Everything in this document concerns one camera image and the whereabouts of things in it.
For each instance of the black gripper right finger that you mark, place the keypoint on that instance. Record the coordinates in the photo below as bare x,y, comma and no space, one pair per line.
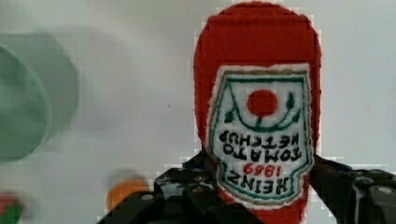
355,196

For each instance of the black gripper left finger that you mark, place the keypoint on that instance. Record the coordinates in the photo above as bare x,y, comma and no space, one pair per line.
185,195

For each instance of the red plush ketchup bottle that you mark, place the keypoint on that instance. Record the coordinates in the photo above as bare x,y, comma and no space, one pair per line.
257,105

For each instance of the orange toy fruit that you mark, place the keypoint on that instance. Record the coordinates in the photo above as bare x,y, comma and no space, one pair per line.
119,192

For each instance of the red toy strawberry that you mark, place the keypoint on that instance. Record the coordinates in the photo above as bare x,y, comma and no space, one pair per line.
10,209

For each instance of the green measuring cup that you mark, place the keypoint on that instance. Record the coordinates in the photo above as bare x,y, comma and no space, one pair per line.
39,93

